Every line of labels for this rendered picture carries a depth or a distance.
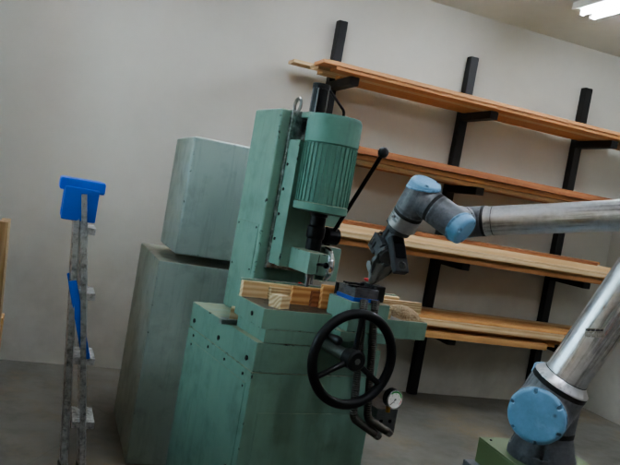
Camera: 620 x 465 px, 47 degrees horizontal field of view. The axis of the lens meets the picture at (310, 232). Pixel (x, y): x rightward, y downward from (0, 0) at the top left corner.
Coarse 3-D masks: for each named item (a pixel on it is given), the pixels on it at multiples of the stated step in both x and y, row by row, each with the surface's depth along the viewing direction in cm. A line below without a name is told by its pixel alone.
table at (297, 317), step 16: (240, 304) 221; (256, 304) 211; (256, 320) 210; (272, 320) 208; (288, 320) 210; (304, 320) 213; (320, 320) 216; (400, 320) 230; (352, 336) 210; (368, 336) 213; (400, 336) 231; (416, 336) 234
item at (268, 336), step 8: (240, 320) 224; (248, 328) 218; (256, 328) 212; (256, 336) 212; (264, 336) 208; (272, 336) 209; (280, 336) 210; (288, 336) 211; (296, 336) 212; (304, 336) 214; (312, 336) 215; (296, 344) 213; (304, 344) 214; (344, 344) 221; (352, 344) 222; (376, 344) 226
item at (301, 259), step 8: (296, 248) 233; (304, 248) 237; (296, 256) 232; (304, 256) 227; (312, 256) 225; (320, 256) 226; (288, 264) 236; (296, 264) 231; (304, 264) 226; (312, 264) 225; (304, 272) 226; (312, 272) 225; (320, 272) 227
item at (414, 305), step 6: (270, 288) 224; (276, 288) 225; (282, 288) 227; (288, 294) 227; (384, 300) 245; (390, 300) 246; (396, 300) 248; (408, 306) 250; (414, 306) 251; (420, 306) 252; (420, 312) 253
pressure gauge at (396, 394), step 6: (390, 390) 225; (396, 390) 224; (384, 396) 225; (390, 396) 224; (396, 396) 225; (402, 396) 226; (384, 402) 225; (390, 402) 224; (396, 402) 225; (390, 408) 224; (396, 408) 225
